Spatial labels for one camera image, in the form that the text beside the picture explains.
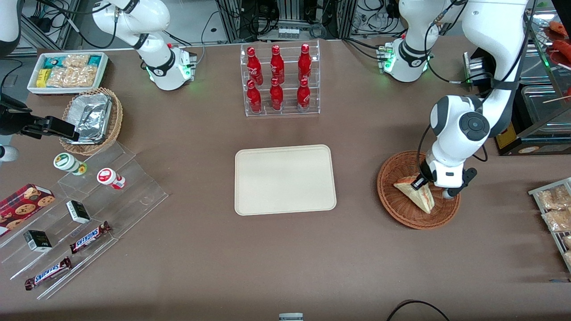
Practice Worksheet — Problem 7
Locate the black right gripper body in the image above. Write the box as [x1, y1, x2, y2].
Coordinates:
[0, 93, 46, 137]

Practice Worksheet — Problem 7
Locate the triangular sandwich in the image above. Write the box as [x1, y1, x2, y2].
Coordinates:
[393, 176, 435, 215]

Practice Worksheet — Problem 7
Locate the brown wicker basket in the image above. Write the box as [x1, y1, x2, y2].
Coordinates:
[377, 150, 461, 230]

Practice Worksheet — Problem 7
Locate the tan wicker basket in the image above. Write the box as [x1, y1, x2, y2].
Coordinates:
[59, 87, 124, 156]

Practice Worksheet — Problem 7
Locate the beige plastic tray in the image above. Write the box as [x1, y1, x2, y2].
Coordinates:
[235, 144, 337, 216]

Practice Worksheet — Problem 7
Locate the foil food container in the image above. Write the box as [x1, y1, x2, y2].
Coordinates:
[66, 93, 112, 144]

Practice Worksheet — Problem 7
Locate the green lid yogurt cup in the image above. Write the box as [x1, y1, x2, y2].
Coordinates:
[53, 152, 88, 176]

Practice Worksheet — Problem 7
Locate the white snack bin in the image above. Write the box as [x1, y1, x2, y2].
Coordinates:
[27, 52, 109, 96]

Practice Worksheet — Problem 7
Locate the large clear bag of crackers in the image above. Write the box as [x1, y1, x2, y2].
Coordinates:
[46, 66, 97, 88]

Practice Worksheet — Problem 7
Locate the black hot food display case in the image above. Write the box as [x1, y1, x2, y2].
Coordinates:
[463, 0, 571, 156]

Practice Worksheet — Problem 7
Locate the red lid yogurt cup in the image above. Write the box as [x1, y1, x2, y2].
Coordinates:
[97, 168, 127, 190]

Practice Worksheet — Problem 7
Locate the small black box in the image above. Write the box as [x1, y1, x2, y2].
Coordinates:
[66, 200, 91, 224]
[23, 230, 53, 253]

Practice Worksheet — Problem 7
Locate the red tartan cookie box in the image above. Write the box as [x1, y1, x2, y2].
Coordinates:
[0, 183, 56, 237]

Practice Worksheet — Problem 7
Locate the clear acrylic stepped stand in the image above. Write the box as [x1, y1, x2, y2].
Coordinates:
[0, 142, 169, 300]

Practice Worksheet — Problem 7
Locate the steel food pan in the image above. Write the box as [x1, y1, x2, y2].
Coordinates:
[520, 85, 571, 131]
[519, 43, 550, 84]

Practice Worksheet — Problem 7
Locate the Snickers bar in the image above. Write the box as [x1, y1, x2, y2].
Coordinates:
[24, 256, 72, 291]
[70, 221, 112, 254]

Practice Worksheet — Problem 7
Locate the red cola bottle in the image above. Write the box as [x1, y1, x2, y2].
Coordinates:
[270, 45, 285, 84]
[269, 78, 284, 111]
[247, 46, 264, 86]
[298, 43, 312, 81]
[297, 78, 311, 112]
[247, 79, 263, 114]

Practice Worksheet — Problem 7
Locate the clear acrylic bottle rack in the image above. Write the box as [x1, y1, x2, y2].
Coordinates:
[240, 39, 321, 117]

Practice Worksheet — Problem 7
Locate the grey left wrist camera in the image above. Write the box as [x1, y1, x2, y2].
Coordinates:
[441, 167, 478, 199]

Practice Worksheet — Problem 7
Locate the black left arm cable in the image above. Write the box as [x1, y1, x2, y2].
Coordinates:
[417, 0, 536, 179]

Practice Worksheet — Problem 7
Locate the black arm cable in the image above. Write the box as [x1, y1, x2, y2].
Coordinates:
[35, 0, 148, 49]
[417, 0, 536, 179]

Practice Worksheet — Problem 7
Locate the grey wire rack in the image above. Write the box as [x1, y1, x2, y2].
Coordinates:
[528, 177, 571, 273]

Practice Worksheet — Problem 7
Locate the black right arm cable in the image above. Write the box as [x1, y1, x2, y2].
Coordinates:
[35, 0, 148, 49]

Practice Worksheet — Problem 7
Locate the black floor cable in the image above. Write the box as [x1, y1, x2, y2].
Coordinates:
[386, 300, 451, 321]

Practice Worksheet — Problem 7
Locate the aluminium frame rack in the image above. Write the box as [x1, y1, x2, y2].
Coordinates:
[214, 0, 360, 43]

